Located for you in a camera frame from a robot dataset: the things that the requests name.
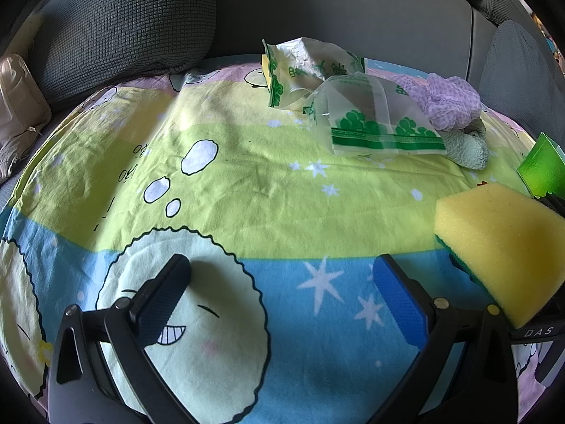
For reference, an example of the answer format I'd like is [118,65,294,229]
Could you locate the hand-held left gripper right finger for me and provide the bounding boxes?
[373,254,517,424]

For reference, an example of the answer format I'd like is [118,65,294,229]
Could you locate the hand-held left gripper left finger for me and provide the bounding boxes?
[46,254,195,424]

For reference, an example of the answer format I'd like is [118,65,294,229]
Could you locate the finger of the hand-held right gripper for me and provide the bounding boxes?
[536,190,565,220]

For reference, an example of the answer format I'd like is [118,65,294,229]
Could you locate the green cardboard box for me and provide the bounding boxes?
[516,132,565,197]

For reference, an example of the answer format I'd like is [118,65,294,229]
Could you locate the green knitted cloth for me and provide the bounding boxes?
[441,115,490,171]

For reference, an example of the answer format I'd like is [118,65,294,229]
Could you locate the purple mesh cloth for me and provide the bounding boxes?
[393,72,482,131]

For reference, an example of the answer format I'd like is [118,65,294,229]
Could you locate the green printed plastic bag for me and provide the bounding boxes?
[262,37,368,109]
[304,73,446,157]

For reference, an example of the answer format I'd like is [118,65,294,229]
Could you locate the light grey cushion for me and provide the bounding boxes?
[479,20,565,151]

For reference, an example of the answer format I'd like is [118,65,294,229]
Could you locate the cartoon printed blanket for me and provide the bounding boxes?
[0,55,565,424]

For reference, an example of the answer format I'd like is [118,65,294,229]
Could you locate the dark grey waffle cushion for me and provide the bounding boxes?
[33,0,219,109]

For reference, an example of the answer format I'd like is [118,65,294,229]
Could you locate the grey sofa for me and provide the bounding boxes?
[0,0,565,213]

